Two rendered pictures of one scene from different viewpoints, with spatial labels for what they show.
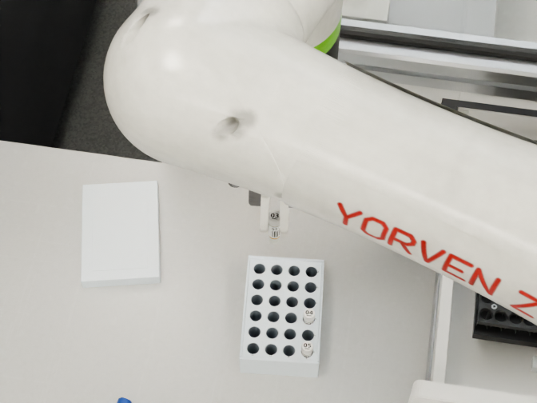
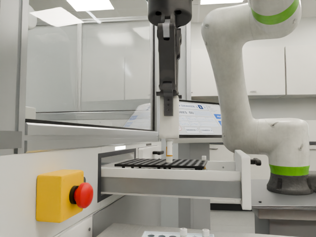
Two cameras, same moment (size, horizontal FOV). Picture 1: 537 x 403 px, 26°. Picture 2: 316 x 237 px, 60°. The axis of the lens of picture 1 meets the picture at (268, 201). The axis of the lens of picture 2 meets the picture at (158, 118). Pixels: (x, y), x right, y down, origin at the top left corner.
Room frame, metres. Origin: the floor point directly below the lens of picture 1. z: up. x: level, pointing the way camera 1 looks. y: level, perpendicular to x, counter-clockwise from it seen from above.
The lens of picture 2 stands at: (0.55, 0.45, 0.97)
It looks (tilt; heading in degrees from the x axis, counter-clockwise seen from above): 4 degrees up; 274
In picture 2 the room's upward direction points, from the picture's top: straight up
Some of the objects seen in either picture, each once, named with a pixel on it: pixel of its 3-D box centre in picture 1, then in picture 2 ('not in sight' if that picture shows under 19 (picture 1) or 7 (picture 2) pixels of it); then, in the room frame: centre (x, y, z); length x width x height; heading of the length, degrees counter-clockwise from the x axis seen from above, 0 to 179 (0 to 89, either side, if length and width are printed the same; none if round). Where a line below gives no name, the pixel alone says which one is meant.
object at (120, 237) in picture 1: (121, 233); not in sight; (0.66, 0.17, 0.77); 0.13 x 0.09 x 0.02; 4
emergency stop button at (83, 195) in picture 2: not in sight; (81, 194); (0.70, 0.01, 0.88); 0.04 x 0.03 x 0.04; 81
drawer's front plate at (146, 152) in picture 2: not in sight; (151, 160); (0.65, -0.64, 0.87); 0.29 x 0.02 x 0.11; 81
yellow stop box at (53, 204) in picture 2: not in sight; (63, 193); (0.73, 0.00, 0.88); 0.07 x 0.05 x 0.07; 81
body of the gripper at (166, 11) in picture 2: not in sight; (169, 25); (0.56, -0.01, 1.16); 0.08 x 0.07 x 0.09; 86
